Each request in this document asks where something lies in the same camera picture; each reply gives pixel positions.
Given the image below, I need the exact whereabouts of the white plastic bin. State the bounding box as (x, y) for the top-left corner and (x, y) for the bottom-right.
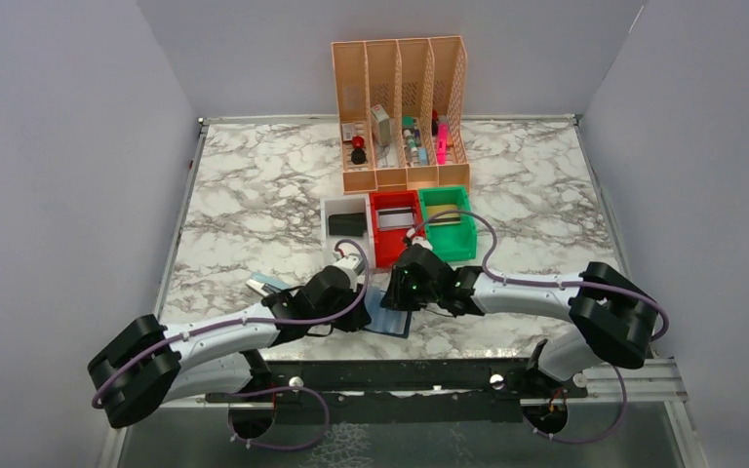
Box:
(320, 194), (376, 269)

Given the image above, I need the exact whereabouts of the pink highlighter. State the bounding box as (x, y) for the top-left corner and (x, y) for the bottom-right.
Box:
(436, 123), (449, 166)

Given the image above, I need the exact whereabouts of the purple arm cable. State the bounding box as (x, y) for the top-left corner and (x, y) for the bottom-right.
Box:
(91, 239), (371, 452)
(407, 210), (670, 447)

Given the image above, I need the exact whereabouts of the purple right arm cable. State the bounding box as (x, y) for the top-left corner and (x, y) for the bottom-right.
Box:
(407, 210), (670, 447)

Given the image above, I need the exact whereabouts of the light blue stapler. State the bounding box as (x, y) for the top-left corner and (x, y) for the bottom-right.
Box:
(246, 272), (290, 296)

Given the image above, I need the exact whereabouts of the gold card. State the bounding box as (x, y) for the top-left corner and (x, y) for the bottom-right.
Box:
(425, 204), (460, 225)

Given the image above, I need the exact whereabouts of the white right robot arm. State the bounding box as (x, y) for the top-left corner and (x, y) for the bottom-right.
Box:
(381, 245), (665, 397)

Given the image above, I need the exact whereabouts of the silver card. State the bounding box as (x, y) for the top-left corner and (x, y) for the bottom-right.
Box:
(376, 207), (415, 231)

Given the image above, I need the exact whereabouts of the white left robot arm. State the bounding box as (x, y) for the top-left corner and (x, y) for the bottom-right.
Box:
(87, 259), (371, 428)

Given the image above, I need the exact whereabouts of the green plastic bin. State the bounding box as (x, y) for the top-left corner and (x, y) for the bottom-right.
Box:
(418, 185), (477, 262)

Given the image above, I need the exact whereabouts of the red plastic bin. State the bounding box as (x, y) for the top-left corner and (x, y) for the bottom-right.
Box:
(369, 190), (421, 268)

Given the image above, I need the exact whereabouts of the peach desk file organizer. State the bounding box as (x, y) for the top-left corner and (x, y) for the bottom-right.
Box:
(331, 35), (471, 194)

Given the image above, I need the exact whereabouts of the white box in organizer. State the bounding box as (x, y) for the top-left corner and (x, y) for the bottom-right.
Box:
(370, 104), (391, 147)

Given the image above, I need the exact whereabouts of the red and black stamp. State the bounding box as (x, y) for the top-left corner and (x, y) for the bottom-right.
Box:
(350, 136), (368, 165)

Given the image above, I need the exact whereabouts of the navy blue card holder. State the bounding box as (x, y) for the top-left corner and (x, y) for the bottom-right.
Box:
(364, 287), (413, 339)

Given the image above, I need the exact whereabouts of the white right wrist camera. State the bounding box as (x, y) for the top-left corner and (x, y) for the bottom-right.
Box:
(403, 231), (433, 251)

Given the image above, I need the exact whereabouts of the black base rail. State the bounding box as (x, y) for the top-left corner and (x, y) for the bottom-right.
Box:
(205, 358), (587, 424)

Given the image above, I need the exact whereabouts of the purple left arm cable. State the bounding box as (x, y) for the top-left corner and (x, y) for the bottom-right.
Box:
(91, 239), (371, 452)

